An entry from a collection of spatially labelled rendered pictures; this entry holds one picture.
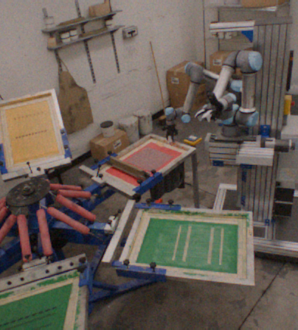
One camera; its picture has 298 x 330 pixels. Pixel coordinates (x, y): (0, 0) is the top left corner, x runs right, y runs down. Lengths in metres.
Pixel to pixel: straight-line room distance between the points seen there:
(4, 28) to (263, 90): 2.92
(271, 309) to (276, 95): 1.72
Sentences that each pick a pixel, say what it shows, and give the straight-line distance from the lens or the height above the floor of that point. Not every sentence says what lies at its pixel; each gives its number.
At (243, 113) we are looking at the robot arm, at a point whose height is 1.48.
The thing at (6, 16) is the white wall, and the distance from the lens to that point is 4.20.
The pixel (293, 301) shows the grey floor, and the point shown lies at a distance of 3.06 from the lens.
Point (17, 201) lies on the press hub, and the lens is 2.22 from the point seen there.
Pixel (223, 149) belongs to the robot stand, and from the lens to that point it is 2.62.
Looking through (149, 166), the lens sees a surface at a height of 0.96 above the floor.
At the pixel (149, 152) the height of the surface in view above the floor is 0.96.
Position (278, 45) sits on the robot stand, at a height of 1.89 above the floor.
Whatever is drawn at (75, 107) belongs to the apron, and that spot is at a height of 0.88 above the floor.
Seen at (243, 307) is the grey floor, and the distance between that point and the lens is 2.96.
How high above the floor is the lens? 2.50
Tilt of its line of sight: 33 degrees down
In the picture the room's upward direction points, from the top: 9 degrees counter-clockwise
